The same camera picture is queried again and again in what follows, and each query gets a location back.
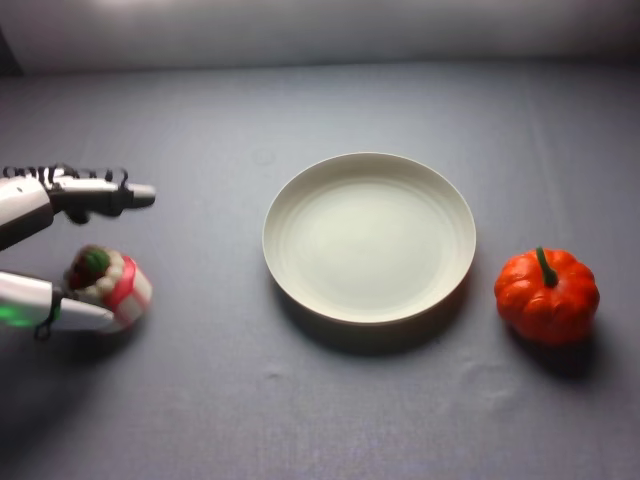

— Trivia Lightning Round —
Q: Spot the cream round plate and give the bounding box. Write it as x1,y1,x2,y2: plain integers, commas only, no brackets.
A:
262,151,477,326

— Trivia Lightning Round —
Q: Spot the orange toy pumpkin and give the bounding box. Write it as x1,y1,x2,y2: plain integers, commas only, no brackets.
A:
493,245,601,347

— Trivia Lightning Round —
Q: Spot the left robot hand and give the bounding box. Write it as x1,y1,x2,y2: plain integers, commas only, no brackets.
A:
0,163,157,341

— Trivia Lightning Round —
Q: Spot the grey table cloth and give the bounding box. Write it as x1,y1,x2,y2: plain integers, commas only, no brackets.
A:
0,59,640,480

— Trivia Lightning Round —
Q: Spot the toy cake with strawberry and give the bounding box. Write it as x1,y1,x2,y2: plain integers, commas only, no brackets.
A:
63,243,154,334

